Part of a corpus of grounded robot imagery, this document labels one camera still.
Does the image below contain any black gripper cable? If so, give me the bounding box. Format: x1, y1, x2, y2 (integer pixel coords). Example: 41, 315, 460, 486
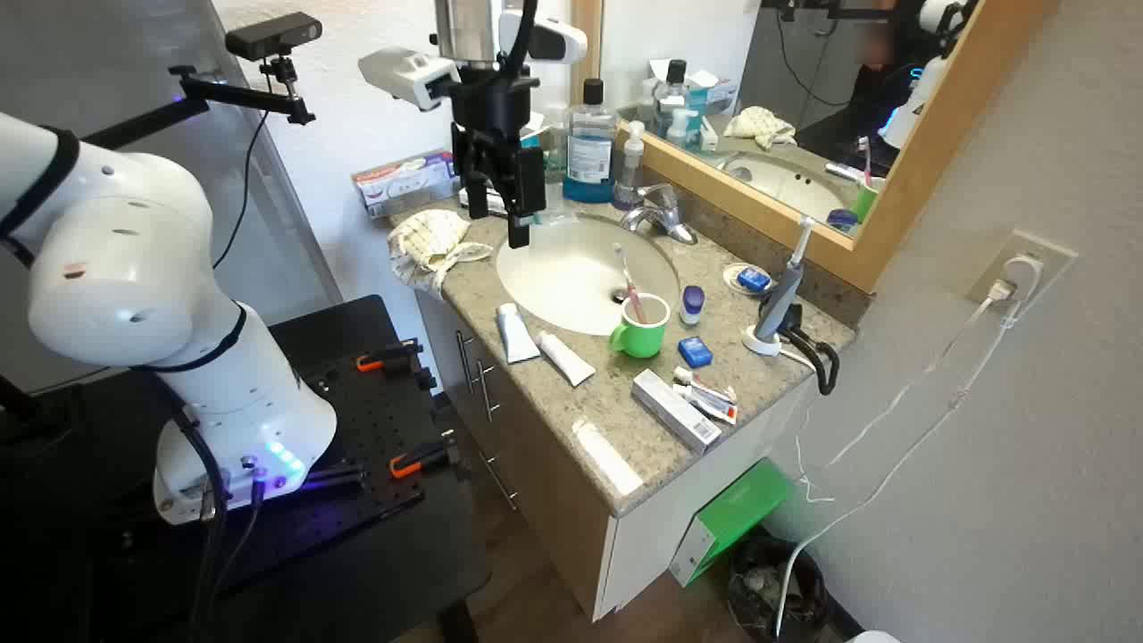
498, 0, 542, 86

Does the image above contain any chrome faucet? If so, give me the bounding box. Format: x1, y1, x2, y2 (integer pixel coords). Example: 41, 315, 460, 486
623, 181, 699, 250

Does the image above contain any green mug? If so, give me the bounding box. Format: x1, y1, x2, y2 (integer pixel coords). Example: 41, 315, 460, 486
606, 290, 680, 363

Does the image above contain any electric toothbrush with charger base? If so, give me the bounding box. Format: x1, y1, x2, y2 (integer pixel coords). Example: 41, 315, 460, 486
739, 218, 821, 362

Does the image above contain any white power cable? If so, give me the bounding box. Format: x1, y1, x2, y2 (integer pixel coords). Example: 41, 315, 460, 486
790, 276, 1020, 510
771, 254, 1046, 643

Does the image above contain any orange black clamp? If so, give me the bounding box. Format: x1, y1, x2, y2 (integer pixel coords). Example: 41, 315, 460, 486
383, 439, 460, 486
349, 336, 431, 383

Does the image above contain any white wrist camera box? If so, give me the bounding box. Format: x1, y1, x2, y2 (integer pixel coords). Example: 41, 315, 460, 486
353, 45, 466, 119

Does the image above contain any white cardboard supply box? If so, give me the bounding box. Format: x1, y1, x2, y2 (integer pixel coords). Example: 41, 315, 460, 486
349, 151, 466, 224

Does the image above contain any small blue case on dish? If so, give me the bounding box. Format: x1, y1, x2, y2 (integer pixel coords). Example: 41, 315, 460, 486
718, 260, 779, 302

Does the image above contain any white cosmetic tube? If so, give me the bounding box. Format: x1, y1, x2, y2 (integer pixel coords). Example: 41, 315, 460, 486
534, 330, 601, 388

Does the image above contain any cream face mask bundle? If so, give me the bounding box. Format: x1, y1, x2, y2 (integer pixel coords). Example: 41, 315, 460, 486
386, 206, 499, 296

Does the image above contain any white toothpaste box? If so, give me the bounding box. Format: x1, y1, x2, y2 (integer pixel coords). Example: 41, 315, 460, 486
629, 369, 726, 455

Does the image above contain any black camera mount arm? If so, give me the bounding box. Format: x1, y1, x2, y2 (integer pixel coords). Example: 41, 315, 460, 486
83, 58, 322, 155

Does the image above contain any small clear soap bottle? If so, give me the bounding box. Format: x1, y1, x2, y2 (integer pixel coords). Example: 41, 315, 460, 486
610, 119, 651, 214

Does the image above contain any white oval sink basin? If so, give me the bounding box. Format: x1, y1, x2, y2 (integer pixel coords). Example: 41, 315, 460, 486
492, 218, 685, 342

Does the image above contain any grey blue squeeze tube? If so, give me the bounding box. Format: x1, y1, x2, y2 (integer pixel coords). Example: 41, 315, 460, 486
492, 300, 542, 369

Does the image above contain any red white toothpaste tube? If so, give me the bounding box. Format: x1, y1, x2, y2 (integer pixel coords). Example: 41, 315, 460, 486
673, 363, 742, 430

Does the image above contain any black stereo camera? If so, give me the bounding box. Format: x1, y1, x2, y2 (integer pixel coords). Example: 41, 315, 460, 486
222, 11, 327, 65

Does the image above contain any black plug adapter with cable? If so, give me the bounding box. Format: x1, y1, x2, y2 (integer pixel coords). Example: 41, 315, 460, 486
783, 300, 845, 400

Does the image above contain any white wall outlet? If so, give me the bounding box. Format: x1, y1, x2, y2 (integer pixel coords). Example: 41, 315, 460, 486
965, 224, 1082, 323

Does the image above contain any blue mouthwash bottle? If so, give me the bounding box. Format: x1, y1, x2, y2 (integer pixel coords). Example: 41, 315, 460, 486
560, 75, 623, 206

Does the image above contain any blue square floss container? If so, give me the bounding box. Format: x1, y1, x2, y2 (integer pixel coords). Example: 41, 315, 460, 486
676, 336, 718, 370

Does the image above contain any black trash bin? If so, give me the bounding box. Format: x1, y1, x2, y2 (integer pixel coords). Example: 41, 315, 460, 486
711, 531, 868, 643

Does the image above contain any wood framed mirror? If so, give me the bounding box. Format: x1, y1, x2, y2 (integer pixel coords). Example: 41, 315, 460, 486
570, 0, 1065, 296

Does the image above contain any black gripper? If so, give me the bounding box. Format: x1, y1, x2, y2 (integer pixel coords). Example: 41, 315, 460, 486
448, 65, 551, 250

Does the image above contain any black robot table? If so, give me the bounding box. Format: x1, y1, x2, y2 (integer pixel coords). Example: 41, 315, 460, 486
0, 294, 492, 643

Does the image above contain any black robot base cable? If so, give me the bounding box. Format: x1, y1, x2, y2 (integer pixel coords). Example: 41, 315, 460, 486
150, 388, 273, 643

